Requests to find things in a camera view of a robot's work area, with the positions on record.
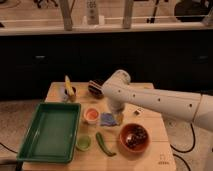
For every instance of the green chili pepper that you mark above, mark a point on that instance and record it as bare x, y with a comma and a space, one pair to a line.
102, 145

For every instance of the blue sponge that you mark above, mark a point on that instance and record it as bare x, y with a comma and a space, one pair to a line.
107, 119

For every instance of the yellow banana in cup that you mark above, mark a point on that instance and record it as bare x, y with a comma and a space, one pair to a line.
69, 89

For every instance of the orange small cup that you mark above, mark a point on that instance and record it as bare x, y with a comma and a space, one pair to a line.
91, 115

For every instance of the green small cup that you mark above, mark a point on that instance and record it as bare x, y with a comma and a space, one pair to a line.
83, 143

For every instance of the green plastic tray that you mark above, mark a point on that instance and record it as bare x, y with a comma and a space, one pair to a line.
51, 135

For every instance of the red bowl with beans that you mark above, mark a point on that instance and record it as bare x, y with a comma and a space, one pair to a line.
134, 138

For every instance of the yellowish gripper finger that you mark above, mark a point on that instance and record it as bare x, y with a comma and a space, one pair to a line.
119, 118

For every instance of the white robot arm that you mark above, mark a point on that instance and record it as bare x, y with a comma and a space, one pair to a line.
190, 107

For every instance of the dark striped bowl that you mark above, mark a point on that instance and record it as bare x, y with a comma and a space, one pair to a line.
94, 87

